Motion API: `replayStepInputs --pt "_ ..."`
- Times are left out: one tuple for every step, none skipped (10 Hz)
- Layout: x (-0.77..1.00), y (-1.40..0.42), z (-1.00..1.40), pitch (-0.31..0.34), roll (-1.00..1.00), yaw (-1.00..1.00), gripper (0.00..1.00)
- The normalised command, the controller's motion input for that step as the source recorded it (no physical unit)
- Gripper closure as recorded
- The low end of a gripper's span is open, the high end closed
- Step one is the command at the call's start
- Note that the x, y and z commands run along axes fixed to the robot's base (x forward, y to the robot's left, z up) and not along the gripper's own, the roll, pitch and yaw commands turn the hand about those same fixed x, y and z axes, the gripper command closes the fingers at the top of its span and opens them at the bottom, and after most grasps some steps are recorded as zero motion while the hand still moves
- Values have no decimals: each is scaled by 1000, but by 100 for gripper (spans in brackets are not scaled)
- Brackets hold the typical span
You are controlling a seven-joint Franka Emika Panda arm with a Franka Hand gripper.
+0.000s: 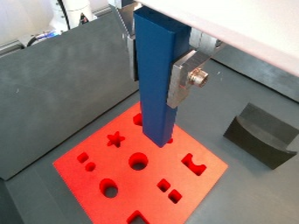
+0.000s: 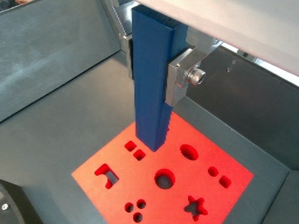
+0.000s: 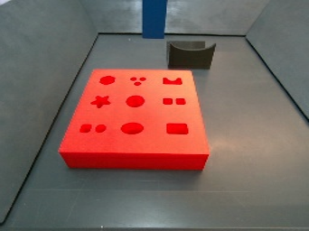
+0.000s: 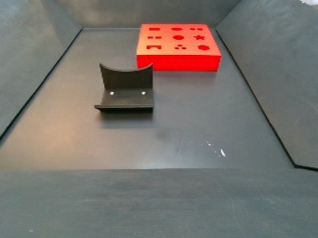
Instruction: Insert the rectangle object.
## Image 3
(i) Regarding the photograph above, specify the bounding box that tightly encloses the dark grey curved holder block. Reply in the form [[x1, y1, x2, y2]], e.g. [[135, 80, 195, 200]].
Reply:
[[167, 41, 216, 69]]

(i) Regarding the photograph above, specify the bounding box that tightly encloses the blue vertical post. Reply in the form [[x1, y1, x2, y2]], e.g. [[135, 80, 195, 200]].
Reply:
[[141, 0, 167, 39]]

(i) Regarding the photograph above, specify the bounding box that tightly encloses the red shape sorting block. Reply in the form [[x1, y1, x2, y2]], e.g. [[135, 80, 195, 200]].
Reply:
[[58, 69, 209, 170]]

